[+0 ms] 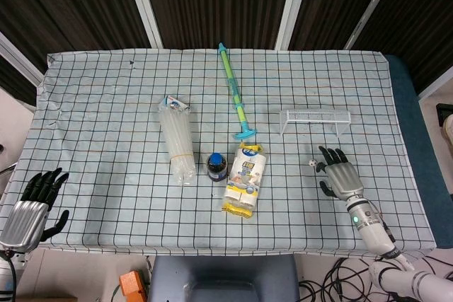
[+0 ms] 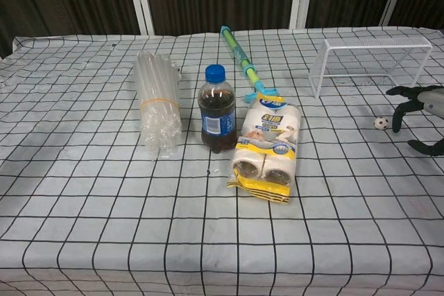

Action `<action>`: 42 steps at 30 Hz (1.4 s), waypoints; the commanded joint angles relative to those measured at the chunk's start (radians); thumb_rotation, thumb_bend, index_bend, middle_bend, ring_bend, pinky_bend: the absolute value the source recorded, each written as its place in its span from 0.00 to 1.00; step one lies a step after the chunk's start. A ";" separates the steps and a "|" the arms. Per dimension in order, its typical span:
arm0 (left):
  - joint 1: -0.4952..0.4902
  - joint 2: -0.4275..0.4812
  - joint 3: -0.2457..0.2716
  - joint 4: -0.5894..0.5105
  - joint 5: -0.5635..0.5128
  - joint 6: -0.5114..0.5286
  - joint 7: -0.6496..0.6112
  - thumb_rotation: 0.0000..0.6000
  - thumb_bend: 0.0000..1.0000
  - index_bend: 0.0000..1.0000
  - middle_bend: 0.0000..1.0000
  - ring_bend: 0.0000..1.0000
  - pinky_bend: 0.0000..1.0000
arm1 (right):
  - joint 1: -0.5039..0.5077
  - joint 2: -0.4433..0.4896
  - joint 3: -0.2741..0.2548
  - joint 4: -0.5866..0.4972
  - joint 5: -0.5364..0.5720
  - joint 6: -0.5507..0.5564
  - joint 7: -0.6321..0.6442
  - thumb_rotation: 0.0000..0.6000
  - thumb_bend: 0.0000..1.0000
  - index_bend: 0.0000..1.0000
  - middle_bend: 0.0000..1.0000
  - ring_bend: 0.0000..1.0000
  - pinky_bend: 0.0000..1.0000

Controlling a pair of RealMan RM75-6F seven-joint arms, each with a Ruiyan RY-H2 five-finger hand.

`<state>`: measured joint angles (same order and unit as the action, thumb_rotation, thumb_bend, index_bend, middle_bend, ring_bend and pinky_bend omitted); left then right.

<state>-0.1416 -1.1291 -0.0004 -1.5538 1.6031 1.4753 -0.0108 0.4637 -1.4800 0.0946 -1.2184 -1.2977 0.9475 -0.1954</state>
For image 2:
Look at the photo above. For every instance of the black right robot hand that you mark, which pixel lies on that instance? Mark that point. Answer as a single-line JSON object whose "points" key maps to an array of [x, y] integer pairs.
{"points": [[430, 98]]}

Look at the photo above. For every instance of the small white soccer ball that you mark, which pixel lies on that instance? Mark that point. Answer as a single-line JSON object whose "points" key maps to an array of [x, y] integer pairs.
{"points": [[381, 123]]}

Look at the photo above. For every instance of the packaged lint roller refills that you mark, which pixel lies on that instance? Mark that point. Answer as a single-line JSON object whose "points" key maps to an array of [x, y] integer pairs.
{"points": [[267, 143]]}

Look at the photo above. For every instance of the green and teal water pump toy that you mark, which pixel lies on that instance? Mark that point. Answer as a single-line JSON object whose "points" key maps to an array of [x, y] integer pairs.
{"points": [[243, 60]]}

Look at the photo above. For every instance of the cola bottle with blue cap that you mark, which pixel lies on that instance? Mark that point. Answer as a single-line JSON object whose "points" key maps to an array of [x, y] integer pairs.
{"points": [[216, 112]]}

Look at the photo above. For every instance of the white black grid tablecloth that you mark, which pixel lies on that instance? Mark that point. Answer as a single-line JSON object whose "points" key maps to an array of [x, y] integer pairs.
{"points": [[138, 206]]}

